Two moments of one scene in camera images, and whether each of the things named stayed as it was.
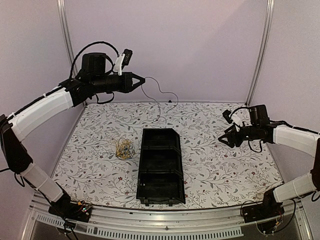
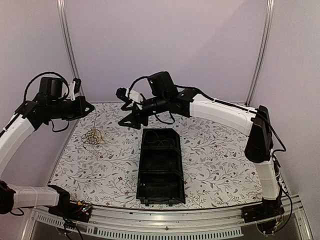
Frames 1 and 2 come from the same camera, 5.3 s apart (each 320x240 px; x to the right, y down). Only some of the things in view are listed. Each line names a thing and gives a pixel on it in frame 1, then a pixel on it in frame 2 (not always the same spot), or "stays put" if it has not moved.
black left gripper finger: (142, 80) → (88, 108)
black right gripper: (238, 140) → (134, 117)
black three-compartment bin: (159, 179) stays put
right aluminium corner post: (263, 51) stays put
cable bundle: (125, 149) → (94, 136)
